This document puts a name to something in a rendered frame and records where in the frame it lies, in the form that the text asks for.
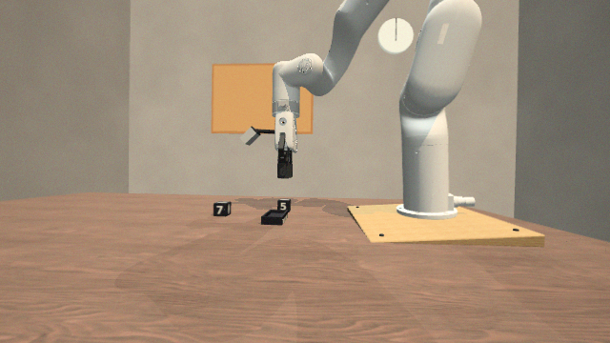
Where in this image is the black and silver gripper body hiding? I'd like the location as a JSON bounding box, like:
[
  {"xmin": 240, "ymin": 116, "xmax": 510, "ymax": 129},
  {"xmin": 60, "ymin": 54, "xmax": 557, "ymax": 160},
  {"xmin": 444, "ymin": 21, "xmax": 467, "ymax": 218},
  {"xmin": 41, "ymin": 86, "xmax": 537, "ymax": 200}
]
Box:
[{"xmin": 272, "ymin": 111, "xmax": 299, "ymax": 152}]

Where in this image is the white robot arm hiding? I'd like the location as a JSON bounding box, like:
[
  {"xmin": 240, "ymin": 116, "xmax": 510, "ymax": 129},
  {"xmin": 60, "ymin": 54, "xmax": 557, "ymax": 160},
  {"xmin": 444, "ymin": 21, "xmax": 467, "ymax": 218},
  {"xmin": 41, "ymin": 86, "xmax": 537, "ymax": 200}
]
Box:
[{"xmin": 272, "ymin": 0, "xmax": 482, "ymax": 220}]

